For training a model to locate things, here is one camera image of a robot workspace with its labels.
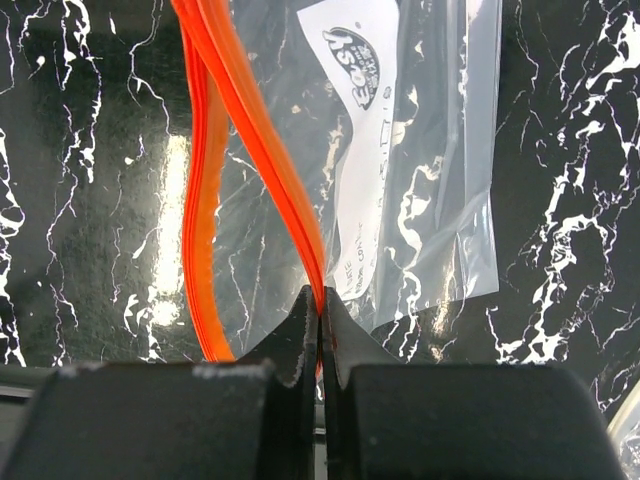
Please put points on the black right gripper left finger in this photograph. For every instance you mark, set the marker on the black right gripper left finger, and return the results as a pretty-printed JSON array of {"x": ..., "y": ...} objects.
[{"x": 252, "y": 418}]

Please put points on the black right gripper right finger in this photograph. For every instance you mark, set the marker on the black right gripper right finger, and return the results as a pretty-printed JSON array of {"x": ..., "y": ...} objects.
[{"x": 389, "y": 420}]

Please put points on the clear bag with orange zipper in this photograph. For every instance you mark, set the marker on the clear bag with orange zipper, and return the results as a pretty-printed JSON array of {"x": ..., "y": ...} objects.
[{"x": 340, "y": 144}]

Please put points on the black marble pattern mat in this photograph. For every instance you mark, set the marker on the black marble pattern mat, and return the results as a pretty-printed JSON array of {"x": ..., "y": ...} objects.
[{"x": 94, "y": 116}]

